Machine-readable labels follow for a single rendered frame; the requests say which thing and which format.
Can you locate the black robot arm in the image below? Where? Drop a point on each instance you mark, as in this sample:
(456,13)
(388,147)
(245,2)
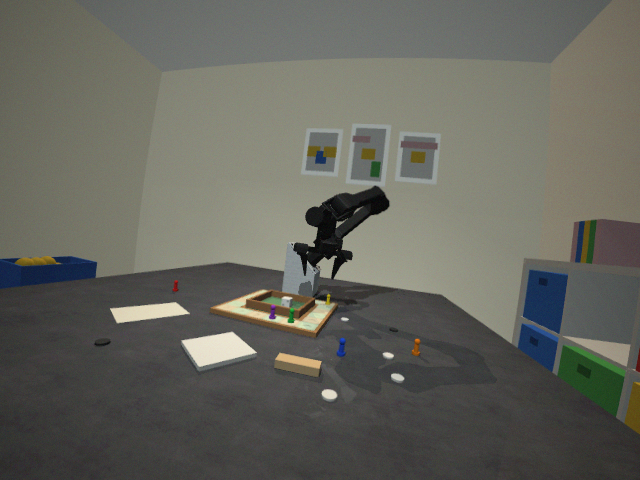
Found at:
(373,201)

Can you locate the blue game pawn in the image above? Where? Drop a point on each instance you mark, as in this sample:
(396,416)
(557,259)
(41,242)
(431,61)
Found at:
(342,346)

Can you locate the tan rectangular block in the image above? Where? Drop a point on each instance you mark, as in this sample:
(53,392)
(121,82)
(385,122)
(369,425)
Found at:
(298,364)

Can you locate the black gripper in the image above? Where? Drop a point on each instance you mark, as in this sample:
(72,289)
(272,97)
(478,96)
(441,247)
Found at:
(342,255)

